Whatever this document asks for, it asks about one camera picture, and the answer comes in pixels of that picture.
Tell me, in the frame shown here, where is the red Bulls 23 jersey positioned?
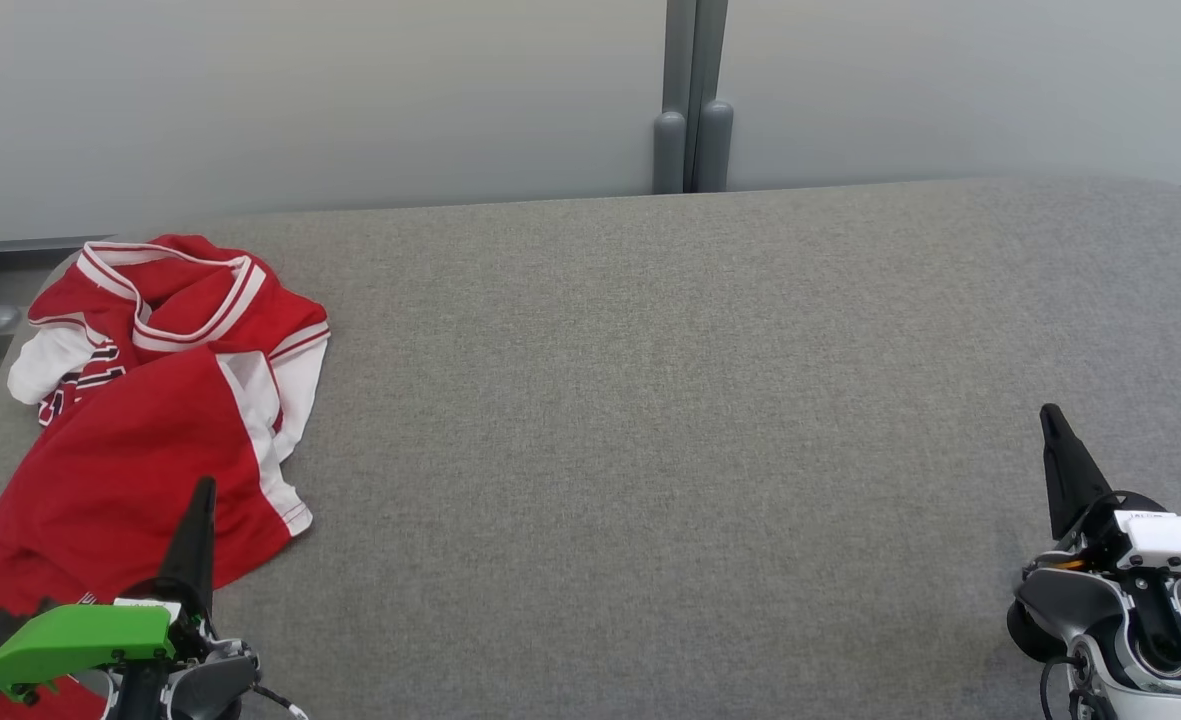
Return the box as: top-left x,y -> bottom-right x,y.
8,235 -> 332,463

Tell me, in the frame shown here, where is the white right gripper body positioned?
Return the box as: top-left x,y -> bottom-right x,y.
1113,510 -> 1181,593

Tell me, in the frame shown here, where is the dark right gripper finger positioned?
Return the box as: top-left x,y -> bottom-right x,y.
1039,403 -> 1118,542

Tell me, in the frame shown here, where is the red shorts white stripe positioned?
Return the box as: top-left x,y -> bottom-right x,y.
0,345 -> 313,720

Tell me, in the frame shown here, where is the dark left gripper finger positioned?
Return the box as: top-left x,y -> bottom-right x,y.
154,477 -> 219,613

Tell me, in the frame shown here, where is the grey round-capped partition post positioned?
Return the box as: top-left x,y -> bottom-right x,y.
652,0 -> 697,195
692,0 -> 735,193

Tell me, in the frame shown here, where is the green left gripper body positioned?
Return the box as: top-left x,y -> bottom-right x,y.
0,603 -> 177,703

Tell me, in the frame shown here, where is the thin black cable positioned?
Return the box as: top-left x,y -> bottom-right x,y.
1038,655 -> 1101,720

